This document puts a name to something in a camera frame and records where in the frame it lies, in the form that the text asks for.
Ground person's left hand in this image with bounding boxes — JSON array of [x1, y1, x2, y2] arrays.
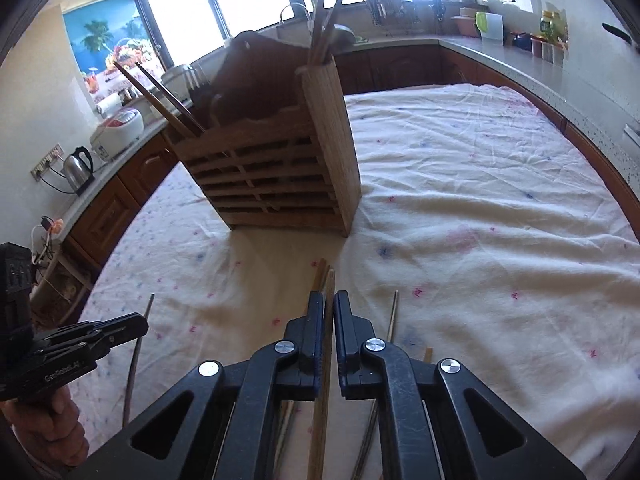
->
[[1, 386, 89, 468]]

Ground lower wooden cabinets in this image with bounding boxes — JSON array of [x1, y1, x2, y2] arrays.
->
[[32, 38, 639, 326]]

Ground white dotted tablecloth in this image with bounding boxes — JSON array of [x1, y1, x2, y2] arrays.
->
[[70, 84, 639, 479]]

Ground wooden utensil holder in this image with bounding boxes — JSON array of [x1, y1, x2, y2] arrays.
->
[[164, 32, 361, 236]]

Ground stainless electric kettle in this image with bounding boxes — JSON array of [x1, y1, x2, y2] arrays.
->
[[63, 146, 94, 196]]

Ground white red rice cooker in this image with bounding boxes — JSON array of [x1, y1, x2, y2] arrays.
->
[[90, 108, 144, 162]]

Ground dark chopstick in holder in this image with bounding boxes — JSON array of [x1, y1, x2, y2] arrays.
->
[[136, 62, 205, 132], [114, 62, 195, 139]]

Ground metal fork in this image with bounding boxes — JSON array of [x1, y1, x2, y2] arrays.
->
[[184, 64, 209, 102]]

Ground white pot cooker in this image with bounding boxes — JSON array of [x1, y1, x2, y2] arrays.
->
[[160, 64, 191, 101]]

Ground wooden chopstick in holder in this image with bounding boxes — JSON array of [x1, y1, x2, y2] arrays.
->
[[311, 0, 344, 66], [308, 0, 326, 66]]

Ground tropical fruit poster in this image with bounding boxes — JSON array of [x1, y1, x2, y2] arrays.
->
[[63, 0, 165, 103]]

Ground curved sink faucet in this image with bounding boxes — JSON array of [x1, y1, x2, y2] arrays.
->
[[279, 2, 311, 25]]

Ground dish drying rack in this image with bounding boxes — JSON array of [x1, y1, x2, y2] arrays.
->
[[364, 0, 420, 27]]

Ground green white pitcher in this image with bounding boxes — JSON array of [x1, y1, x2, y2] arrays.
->
[[475, 12, 504, 44]]

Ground black wok pan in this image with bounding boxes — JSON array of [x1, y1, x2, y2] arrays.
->
[[602, 23, 632, 44]]

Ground wall power socket strip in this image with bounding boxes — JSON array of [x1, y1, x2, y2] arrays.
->
[[30, 143, 65, 181]]

